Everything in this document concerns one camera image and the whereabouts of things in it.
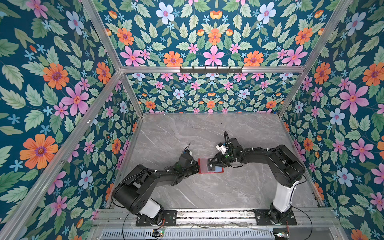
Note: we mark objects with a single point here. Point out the aluminium front rail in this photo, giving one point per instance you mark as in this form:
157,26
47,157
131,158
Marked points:
253,218

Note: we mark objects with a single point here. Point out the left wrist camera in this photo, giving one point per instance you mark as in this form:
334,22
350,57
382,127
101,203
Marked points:
186,158

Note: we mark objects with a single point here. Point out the black VIP credit card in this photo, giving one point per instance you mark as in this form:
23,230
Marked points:
211,167

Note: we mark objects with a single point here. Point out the metal hook rail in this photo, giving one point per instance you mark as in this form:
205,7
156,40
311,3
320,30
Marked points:
209,70

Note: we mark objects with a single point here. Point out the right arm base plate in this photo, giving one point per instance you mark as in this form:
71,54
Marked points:
274,217

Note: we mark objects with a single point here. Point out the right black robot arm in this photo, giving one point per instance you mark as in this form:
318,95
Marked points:
286,168

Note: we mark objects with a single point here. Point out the red leather card holder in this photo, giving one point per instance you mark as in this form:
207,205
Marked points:
206,167

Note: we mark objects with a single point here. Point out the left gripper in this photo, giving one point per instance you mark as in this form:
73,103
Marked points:
195,165

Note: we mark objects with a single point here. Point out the white vent grille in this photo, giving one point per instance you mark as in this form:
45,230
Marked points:
188,234

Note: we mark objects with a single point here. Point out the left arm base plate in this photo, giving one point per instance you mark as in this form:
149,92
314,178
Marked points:
163,218

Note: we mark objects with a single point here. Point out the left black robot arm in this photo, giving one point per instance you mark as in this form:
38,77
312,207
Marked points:
135,190

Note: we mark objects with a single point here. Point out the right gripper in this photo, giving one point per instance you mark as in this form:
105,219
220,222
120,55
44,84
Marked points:
219,160

